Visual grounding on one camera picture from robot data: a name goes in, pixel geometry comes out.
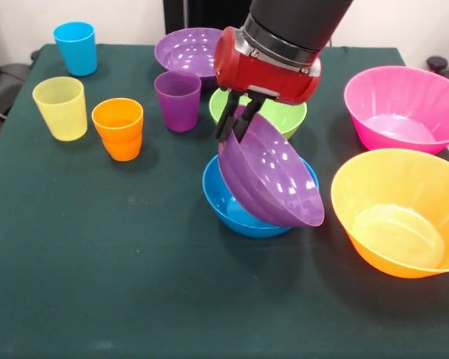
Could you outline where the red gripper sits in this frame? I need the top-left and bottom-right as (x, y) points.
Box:
(213, 25), (322, 144)

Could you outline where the purple bowl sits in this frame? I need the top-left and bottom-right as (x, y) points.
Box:
(153, 27), (225, 88)
(216, 105), (326, 228)

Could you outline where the green bowl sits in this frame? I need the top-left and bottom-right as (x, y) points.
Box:
(208, 88), (308, 140)

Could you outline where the purple cup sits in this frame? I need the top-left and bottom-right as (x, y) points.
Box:
(153, 70), (203, 133)

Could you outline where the blue bowl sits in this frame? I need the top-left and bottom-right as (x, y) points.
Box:
(202, 153), (320, 239)

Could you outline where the orange cup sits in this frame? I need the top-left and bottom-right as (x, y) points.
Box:
(101, 132), (143, 162)
(91, 97), (144, 142)

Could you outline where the pink bowl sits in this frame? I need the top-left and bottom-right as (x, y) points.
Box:
(343, 65), (449, 156)

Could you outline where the blue cup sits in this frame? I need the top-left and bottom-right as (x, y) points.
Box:
(52, 21), (99, 78)

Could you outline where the yellow cup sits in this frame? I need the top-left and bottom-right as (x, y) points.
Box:
(31, 76), (88, 142)

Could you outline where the dark green table cloth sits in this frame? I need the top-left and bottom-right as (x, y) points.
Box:
(0, 43), (449, 359)

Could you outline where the orange bowl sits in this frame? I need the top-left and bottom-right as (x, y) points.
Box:
(330, 147), (449, 280)

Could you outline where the black office chair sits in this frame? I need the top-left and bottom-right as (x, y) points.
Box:
(426, 55), (449, 89)
(0, 29), (34, 120)

